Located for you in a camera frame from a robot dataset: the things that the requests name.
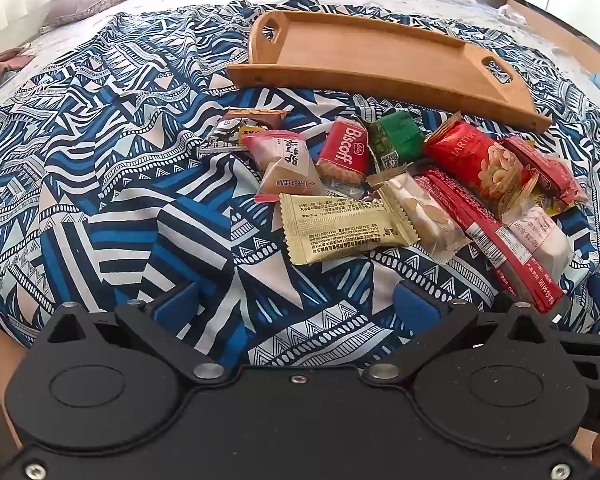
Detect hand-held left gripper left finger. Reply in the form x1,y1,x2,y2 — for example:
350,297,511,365
44,282,232,387

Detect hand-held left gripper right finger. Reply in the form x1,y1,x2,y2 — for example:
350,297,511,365
362,280,561,387

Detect white and pink packet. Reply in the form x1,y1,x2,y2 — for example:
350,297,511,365
502,205,573,281

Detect clear nougat packet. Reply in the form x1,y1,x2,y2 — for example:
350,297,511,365
367,170,473,263

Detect yellow snack packet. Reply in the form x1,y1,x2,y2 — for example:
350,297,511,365
540,195,576,218

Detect long red snack bar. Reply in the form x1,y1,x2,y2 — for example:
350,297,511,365
412,169,567,315

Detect gold snack packet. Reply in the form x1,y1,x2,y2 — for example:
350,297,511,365
279,192,418,266

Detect small red snack packet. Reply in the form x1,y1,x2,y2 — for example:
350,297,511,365
500,136,588,208

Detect red nut packet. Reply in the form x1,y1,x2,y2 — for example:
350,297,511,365
422,115,538,221

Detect green snack packet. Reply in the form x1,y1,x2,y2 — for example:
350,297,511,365
367,111,426,171

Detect red biscuit packet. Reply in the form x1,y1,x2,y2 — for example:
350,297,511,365
316,117,371,183

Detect black and white patterned packet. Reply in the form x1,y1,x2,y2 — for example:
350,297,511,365
198,115,268,156

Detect pink snack packet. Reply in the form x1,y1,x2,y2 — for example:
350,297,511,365
240,130,326,204

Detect brown almond snack packet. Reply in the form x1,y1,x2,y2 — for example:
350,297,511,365
227,108,288,131

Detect wooden tray with handles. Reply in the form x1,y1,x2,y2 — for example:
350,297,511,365
226,10,552,133

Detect blue patterned blanket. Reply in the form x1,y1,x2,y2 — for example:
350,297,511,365
0,0,600,376

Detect crumpled white tissue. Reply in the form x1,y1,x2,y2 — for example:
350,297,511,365
497,4,531,23

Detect brown cloth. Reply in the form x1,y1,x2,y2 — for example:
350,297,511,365
0,45,36,106

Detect wooden bed frame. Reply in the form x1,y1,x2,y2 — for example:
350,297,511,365
495,0,600,66

